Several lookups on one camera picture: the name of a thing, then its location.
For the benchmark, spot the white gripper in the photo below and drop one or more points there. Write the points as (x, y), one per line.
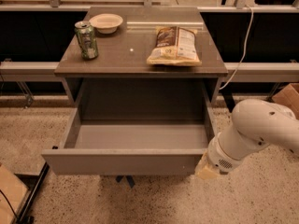
(219, 158)

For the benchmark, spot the grey top drawer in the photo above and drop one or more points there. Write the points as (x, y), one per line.
(135, 126)

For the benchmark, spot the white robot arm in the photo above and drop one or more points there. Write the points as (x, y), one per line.
(255, 124)

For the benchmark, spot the cardboard box right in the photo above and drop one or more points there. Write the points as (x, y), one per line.
(289, 96)

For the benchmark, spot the cardboard box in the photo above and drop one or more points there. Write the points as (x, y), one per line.
(12, 195)
(289, 96)

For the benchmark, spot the brown chip bag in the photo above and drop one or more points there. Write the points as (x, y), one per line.
(174, 46)

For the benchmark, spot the white paper bowl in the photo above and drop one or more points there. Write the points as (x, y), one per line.
(106, 23)

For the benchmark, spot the green soda can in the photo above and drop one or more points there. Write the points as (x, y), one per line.
(86, 39)

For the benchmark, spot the cardboard box lower left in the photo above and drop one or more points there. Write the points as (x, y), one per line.
(12, 195)

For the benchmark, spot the black metal frame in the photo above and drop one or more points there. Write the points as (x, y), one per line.
(34, 184)

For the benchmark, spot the grey metal rail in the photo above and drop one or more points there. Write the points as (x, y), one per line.
(246, 72)

